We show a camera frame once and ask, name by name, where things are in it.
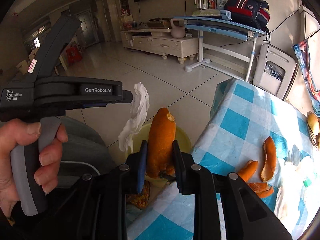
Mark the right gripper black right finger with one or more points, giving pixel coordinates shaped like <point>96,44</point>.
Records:
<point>224,203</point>

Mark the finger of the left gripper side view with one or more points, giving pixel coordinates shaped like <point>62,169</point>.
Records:
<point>127,98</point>

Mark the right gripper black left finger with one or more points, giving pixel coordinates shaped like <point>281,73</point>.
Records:
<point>96,208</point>

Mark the white tissue strip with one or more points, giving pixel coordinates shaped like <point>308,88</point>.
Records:
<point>139,111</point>

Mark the large orange peel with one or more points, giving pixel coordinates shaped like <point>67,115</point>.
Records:
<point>161,136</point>

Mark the yellow trash bin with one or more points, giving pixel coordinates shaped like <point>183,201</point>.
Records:
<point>141,200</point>

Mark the person's left hand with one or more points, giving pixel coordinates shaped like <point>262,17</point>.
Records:
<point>16,132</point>

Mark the small orange peel bottom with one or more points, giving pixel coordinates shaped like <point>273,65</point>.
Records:
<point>262,190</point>

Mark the long orange peel piece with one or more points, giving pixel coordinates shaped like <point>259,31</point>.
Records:
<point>249,169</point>

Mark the grey upholstered stool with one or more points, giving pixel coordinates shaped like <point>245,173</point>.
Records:
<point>84,152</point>

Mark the cream tv cabinet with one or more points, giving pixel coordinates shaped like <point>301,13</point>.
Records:
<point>160,41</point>

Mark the clear plastic bottle green label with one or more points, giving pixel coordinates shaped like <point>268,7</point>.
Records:
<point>302,179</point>

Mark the curved orange peel piece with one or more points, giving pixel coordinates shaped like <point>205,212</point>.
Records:
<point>270,160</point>

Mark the pink kettlebell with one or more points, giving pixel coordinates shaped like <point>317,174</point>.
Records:
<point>177,31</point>

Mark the blue white checkered tablecloth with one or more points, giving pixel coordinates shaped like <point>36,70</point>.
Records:
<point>242,117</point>

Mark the wicker fruit basket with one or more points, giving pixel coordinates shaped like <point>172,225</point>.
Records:
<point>314,139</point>

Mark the blue children's study desk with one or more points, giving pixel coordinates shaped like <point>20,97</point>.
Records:
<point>214,36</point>

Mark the yellow pear left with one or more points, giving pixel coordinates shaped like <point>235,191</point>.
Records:
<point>313,123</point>

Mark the navy red school backpack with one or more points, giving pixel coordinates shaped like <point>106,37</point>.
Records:
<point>253,13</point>

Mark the white air purifier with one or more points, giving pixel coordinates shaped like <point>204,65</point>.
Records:
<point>275,71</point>

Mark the colourful hanging bag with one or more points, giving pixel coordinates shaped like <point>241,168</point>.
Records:
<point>302,53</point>

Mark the white cabinet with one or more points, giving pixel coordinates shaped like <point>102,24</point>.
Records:
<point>308,23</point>

